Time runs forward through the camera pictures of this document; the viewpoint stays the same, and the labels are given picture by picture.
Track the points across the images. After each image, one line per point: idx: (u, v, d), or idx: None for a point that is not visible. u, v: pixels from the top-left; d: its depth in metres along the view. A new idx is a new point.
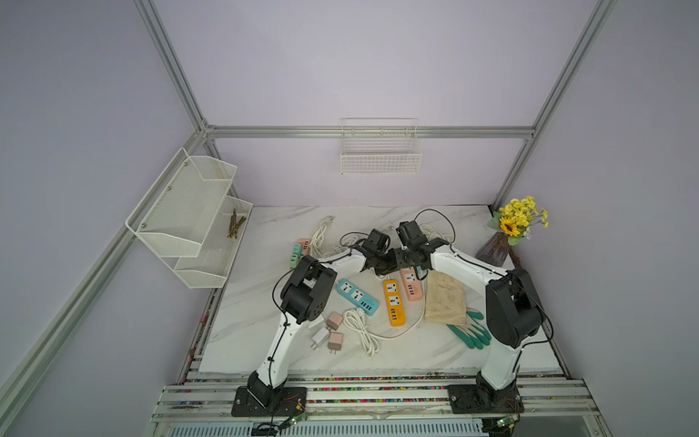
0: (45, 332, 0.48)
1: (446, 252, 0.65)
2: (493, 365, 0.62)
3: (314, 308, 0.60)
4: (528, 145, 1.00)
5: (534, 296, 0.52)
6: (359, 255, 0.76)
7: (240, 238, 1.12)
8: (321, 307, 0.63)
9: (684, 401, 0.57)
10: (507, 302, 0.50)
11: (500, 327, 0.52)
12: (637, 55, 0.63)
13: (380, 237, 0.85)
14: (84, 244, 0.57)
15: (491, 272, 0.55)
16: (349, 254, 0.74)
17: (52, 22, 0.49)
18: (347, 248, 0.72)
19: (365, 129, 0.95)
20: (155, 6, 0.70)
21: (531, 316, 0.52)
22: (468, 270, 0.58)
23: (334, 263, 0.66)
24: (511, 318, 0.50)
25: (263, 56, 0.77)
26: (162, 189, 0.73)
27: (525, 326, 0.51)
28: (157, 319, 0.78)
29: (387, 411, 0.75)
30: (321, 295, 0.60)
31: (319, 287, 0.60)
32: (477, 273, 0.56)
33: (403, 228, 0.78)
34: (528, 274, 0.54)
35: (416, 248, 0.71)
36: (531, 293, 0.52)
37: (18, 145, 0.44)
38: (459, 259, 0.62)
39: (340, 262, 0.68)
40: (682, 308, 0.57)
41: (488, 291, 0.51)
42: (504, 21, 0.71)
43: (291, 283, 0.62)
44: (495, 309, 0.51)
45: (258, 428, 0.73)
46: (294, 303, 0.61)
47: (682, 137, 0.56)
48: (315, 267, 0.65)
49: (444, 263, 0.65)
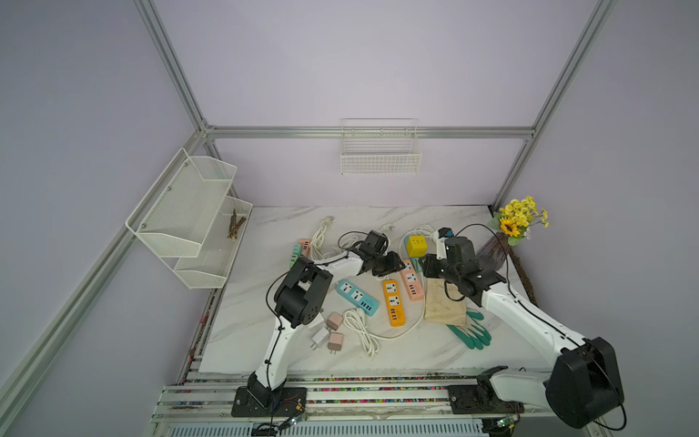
0: (45, 332, 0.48)
1: (504, 293, 0.56)
2: (511, 388, 0.59)
3: (308, 310, 0.58)
4: (528, 146, 1.00)
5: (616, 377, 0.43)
6: (356, 259, 0.74)
7: (240, 238, 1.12)
8: (316, 309, 0.61)
9: (686, 401, 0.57)
10: (581, 381, 0.41)
11: (565, 404, 0.43)
12: (636, 55, 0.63)
13: (378, 238, 0.83)
14: (85, 244, 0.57)
15: (565, 339, 0.46)
16: (346, 257, 0.72)
17: (52, 23, 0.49)
18: (343, 251, 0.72)
19: (366, 129, 0.95)
20: (154, 6, 0.70)
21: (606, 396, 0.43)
22: (531, 324, 0.49)
23: (329, 266, 0.64)
24: (585, 399, 0.42)
25: (263, 56, 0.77)
26: (162, 189, 0.73)
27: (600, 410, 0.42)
28: (157, 319, 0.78)
29: (387, 412, 0.75)
30: (316, 299, 0.58)
31: (315, 290, 0.58)
32: (544, 334, 0.47)
33: (456, 247, 0.66)
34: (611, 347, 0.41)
35: (465, 279, 0.63)
36: (612, 371, 0.43)
37: (18, 145, 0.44)
38: (521, 306, 0.53)
39: (337, 265, 0.66)
40: (682, 307, 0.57)
41: (558, 362, 0.42)
42: (504, 22, 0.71)
43: (285, 286, 0.60)
44: (563, 384, 0.42)
45: (258, 429, 0.73)
46: (288, 305, 0.59)
47: (681, 137, 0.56)
48: (310, 269, 0.62)
49: (501, 308, 0.56)
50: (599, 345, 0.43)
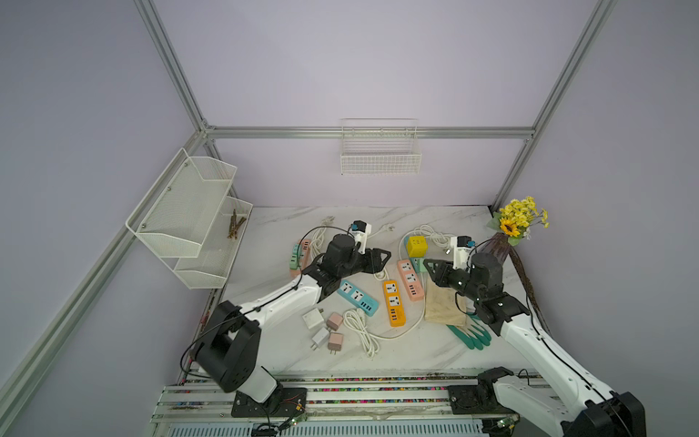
0: (45, 332, 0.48)
1: (530, 329, 0.53)
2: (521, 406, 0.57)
3: (227, 378, 0.44)
4: (528, 146, 1.00)
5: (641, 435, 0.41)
6: (306, 290, 0.57)
7: (240, 238, 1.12)
8: (246, 368, 0.47)
9: (686, 402, 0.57)
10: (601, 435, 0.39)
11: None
12: (637, 54, 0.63)
13: (338, 250, 0.63)
14: (85, 244, 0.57)
15: (592, 389, 0.43)
16: (295, 289, 0.57)
17: (52, 23, 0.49)
18: (293, 282, 0.59)
19: (365, 129, 0.95)
20: (155, 6, 0.70)
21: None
22: (555, 368, 0.47)
23: (265, 308, 0.50)
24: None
25: (263, 57, 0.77)
26: (162, 189, 0.73)
27: None
28: (156, 320, 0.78)
29: (387, 412, 0.75)
30: (234, 365, 0.43)
31: (235, 353, 0.43)
32: (568, 381, 0.45)
33: (485, 269, 0.61)
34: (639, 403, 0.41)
35: (485, 304, 0.61)
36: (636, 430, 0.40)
37: (17, 145, 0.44)
38: (545, 348, 0.50)
39: (276, 304, 0.52)
40: (682, 308, 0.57)
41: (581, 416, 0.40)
42: (505, 22, 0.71)
43: (203, 343, 0.46)
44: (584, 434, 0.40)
45: (258, 429, 0.73)
46: (210, 365, 0.45)
47: (681, 137, 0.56)
48: (234, 319, 0.48)
49: (522, 343, 0.53)
50: (626, 401, 0.41)
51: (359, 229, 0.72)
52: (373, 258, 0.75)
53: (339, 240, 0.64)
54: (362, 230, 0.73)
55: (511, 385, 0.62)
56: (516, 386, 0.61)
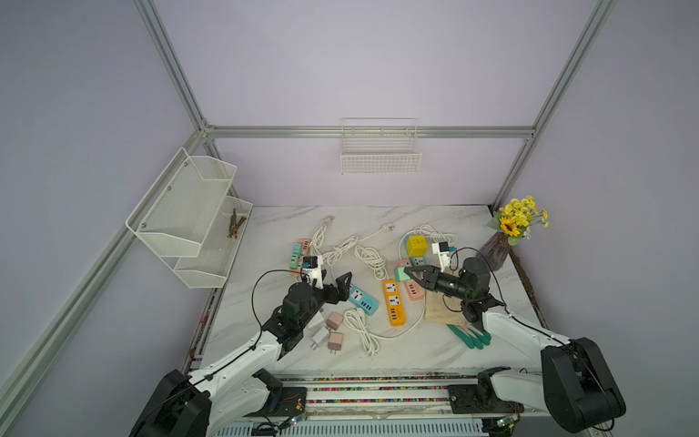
0: (45, 331, 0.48)
1: (500, 311, 0.62)
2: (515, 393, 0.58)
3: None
4: (528, 145, 1.00)
5: (604, 377, 0.44)
6: (264, 350, 0.55)
7: (240, 238, 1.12)
8: None
9: (685, 401, 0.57)
10: (567, 376, 0.43)
11: (562, 407, 0.43)
12: (637, 54, 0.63)
13: (293, 309, 0.61)
14: (85, 244, 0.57)
15: (551, 339, 0.49)
16: (252, 349, 0.55)
17: (51, 21, 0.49)
18: (249, 340, 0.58)
19: (365, 129, 0.95)
20: (154, 6, 0.70)
21: (599, 400, 0.43)
22: (523, 334, 0.53)
23: (217, 373, 0.48)
24: (574, 395, 0.43)
25: (263, 57, 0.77)
26: (162, 189, 0.73)
27: (592, 410, 0.42)
28: (156, 320, 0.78)
29: (387, 411, 0.75)
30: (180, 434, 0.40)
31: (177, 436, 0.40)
32: (532, 338, 0.51)
33: (473, 274, 0.67)
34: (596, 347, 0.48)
35: (469, 306, 0.68)
36: (601, 373, 0.44)
37: (16, 145, 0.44)
38: (513, 320, 0.57)
39: (227, 372, 0.48)
40: (683, 307, 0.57)
41: (545, 360, 0.45)
42: (504, 22, 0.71)
43: (144, 421, 0.42)
44: (553, 381, 0.44)
45: (258, 428, 0.73)
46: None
47: (681, 137, 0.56)
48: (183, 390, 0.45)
49: (495, 324, 0.61)
50: (584, 346, 0.46)
51: (311, 266, 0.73)
52: (333, 290, 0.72)
53: (293, 293, 0.62)
54: (313, 268, 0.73)
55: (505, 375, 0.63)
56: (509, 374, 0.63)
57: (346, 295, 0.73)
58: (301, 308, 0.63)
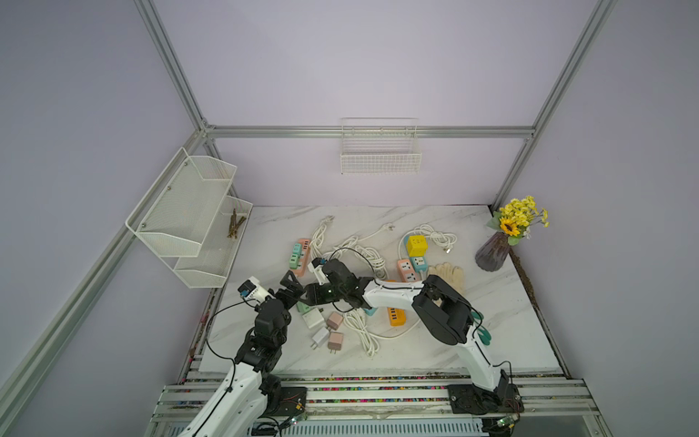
0: (45, 331, 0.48)
1: (373, 288, 0.70)
2: (472, 369, 0.64)
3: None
4: (528, 145, 1.00)
5: (454, 293, 0.59)
6: (242, 387, 0.54)
7: (240, 238, 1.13)
8: None
9: (685, 401, 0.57)
10: (433, 311, 0.56)
11: (443, 334, 0.56)
12: (637, 53, 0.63)
13: (268, 327, 0.60)
14: (85, 244, 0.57)
15: (413, 290, 0.60)
16: (229, 391, 0.52)
17: (51, 21, 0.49)
18: (226, 380, 0.54)
19: (366, 129, 0.95)
20: (155, 6, 0.70)
21: (460, 310, 0.58)
22: (396, 298, 0.63)
23: (197, 434, 0.46)
24: (446, 321, 0.56)
25: (263, 57, 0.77)
26: (162, 188, 0.73)
27: (459, 321, 0.57)
28: (157, 320, 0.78)
29: (387, 412, 0.75)
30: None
31: None
32: (403, 297, 0.61)
33: (333, 273, 0.76)
34: (440, 277, 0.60)
35: (349, 296, 0.75)
36: (450, 289, 0.59)
37: (15, 146, 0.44)
38: (384, 289, 0.67)
39: (207, 427, 0.47)
40: (681, 307, 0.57)
41: (417, 310, 0.56)
42: (505, 21, 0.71)
43: None
44: (429, 320, 0.56)
45: (258, 428, 0.73)
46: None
47: (682, 137, 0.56)
48: None
49: (374, 299, 0.70)
50: (432, 279, 0.59)
51: (250, 290, 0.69)
52: (288, 294, 0.73)
53: (265, 312, 0.60)
54: (255, 289, 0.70)
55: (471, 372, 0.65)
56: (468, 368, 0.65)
57: (299, 288, 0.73)
58: (276, 323, 0.62)
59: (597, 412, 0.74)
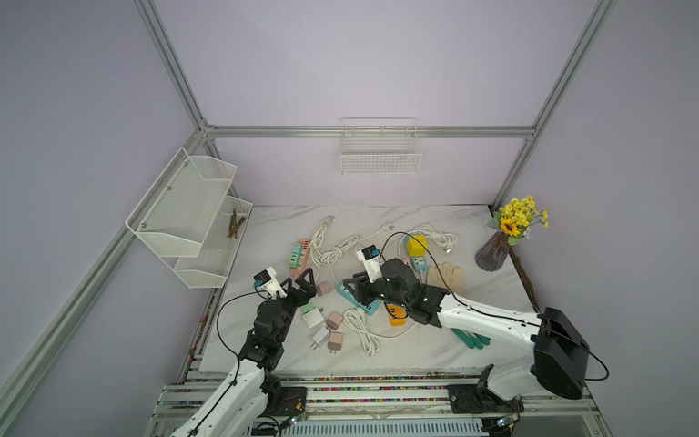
0: (45, 330, 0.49)
1: (457, 307, 0.56)
2: (510, 384, 0.58)
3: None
4: (528, 145, 1.00)
5: (577, 338, 0.47)
6: (247, 381, 0.55)
7: (241, 238, 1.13)
8: None
9: (685, 401, 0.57)
10: (565, 362, 0.43)
11: (557, 386, 0.45)
12: (636, 53, 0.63)
13: (268, 328, 0.60)
14: (85, 244, 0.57)
15: (524, 325, 0.47)
16: (233, 384, 0.53)
17: (51, 21, 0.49)
18: (229, 374, 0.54)
19: (366, 129, 0.95)
20: (155, 6, 0.70)
21: (583, 360, 0.46)
22: (497, 328, 0.49)
23: (203, 424, 0.46)
24: (575, 376, 0.44)
25: (262, 56, 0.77)
26: (162, 188, 0.73)
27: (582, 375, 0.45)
28: (157, 319, 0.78)
29: (387, 411, 0.75)
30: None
31: None
32: (509, 330, 0.48)
33: (400, 277, 0.60)
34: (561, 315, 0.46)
35: (416, 307, 0.61)
36: (572, 331, 0.46)
37: (15, 146, 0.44)
38: (474, 313, 0.53)
39: (214, 418, 0.47)
40: (681, 307, 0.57)
41: (540, 354, 0.43)
42: (506, 21, 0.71)
43: None
44: (552, 370, 0.43)
45: (258, 428, 0.73)
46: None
47: (682, 137, 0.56)
48: None
49: (460, 320, 0.55)
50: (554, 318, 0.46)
51: (264, 281, 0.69)
52: (299, 294, 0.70)
53: (263, 314, 0.60)
54: (268, 282, 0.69)
55: (494, 375, 0.64)
56: (497, 372, 0.64)
57: (314, 290, 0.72)
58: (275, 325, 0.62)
59: (597, 412, 0.74)
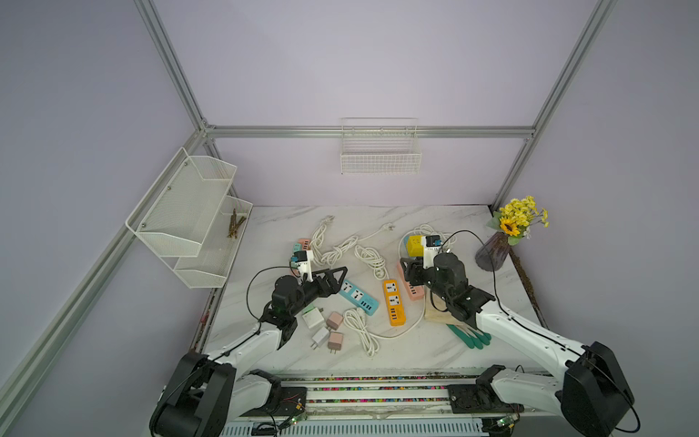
0: (45, 332, 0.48)
1: (500, 314, 0.56)
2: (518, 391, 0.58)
3: (204, 430, 0.41)
4: (528, 145, 1.00)
5: (621, 380, 0.44)
6: (268, 335, 0.59)
7: (241, 238, 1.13)
8: (218, 425, 0.44)
9: (685, 401, 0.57)
10: (596, 397, 0.41)
11: (582, 418, 0.43)
12: (636, 53, 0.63)
13: (284, 301, 0.64)
14: (85, 244, 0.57)
15: (564, 349, 0.46)
16: (258, 333, 0.58)
17: (51, 22, 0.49)
18: (256, 327, 0.61)
19: (366, 129, 0.95)
20: (154, 6, 0.70)
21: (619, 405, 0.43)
22: (534, 344, 0.49)
23: (233, 351, 0.50)
24: (602, 414, 0.42)
25: (264, 56, 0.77)
26: (162, 188, 0.73)
27: (612, 416, 0.42)
28: (157, 319, 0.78)
29: (387, 411, 0.75)
30: (211, 410, 0.41)
31: (206, 405, 0.42)
32: (545, 349, 0.47)
33: (448, 270, 0.63)
34: (610, 351, 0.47)
35: (456, 303, 0.63)
36: (617, 376, 0.43)
37: (16, 146, 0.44)
38: (513, 324, 0.53)
39: (242, 350, 0.52)
40: (681, 307, 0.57)
41: (568, 377, 0.42)
42: (506, 21, 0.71)
43: (167, 403, 0.42)
44: (578, 397, 0.42)
45: (258, 428, 0.73)
46: (177, 430, 0.41)
47: (682, 137, 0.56)
48: (201, 370, 0.47)
49: (496, 327, 0.55)
50: (599, 351, 0.44)
51: (299, 259, 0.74)
52: (324, 284, 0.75)
53: (280, 288, 0.65)
54: (303, 262, 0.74)
55: (503, 377, 0.64)
56: (508, 377, 0.63)
57: (336, 288, 0.74)
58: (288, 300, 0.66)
59: None
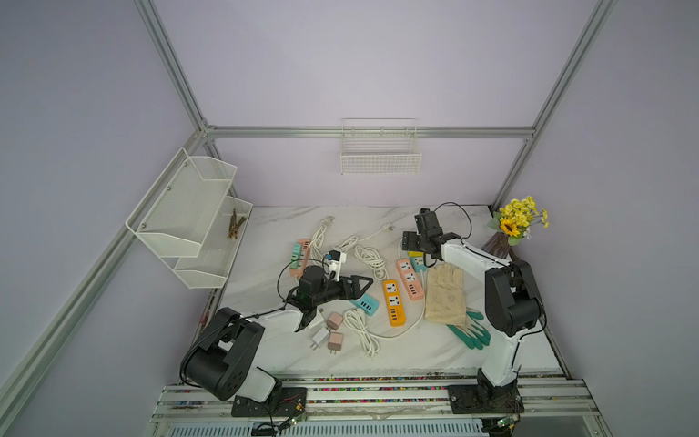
0: (45, 333, 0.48)
1: (456, 244, 0.69)
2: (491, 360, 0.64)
3: (227, 379, 0.44)
4: (528, 145, 1.00)
5: (534, 289, 0.54)
6: (295, 314, 0.64)
7: (241, 238, 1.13)
8: (241, 376, 0.47)
9: (684, 400, 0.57)
10: (504, 290, 0.53)
11: (495, 315, 0.55)
12: (636, 53, 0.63)
13: (310, 286, 0.69)
14: (85, 245, 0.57)
15: (493, 261, 0.58)
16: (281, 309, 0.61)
17: (51, 23, 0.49)
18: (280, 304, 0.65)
19: (365, 129, 0.95)
20: (155, 6, 0.70)
21: (530, 307, 0.54)
22: (472, 259, 0.62)
23: (262, 317, 0.54)
24: (507, 304, 0.53)
25: (264, 57, 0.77)
26: (162, 189, 0.73)
27: (521, 315, 0.53)
28: (157, 319, 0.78)
29: (387, 411, 0.75)
30: (238, 360, 0.45)
31: (234, 356, 0.45)
32: (481, 263, 0.59)
33: (420, 218, 0.81)
34: (530, 268, 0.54)
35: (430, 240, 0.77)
36: (531, 287, 0.54)
37: (16, 146, 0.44)
38: (466, 249, 0.65)
39: (269, 318, 0.55)
40: (681, 307, 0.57)
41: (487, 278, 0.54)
42: (505, 22, 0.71)
43: (199, 348, 0.46)
44: (492, 295, 0.54)
45: (258, 429, 0.73)
46: (203, 375, 0.44)
47: (681, 138, 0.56)
48: (233, 325, 0.51)
49: (453, 255, 0.69)
50: (521, 266, 0.55)
51: (334, 258, 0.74)
52: (347, 287, 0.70)
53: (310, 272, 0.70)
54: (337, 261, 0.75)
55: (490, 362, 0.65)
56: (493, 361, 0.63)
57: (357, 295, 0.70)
58: (314, 287, 0.71)
59: (597, 412, 0.74)
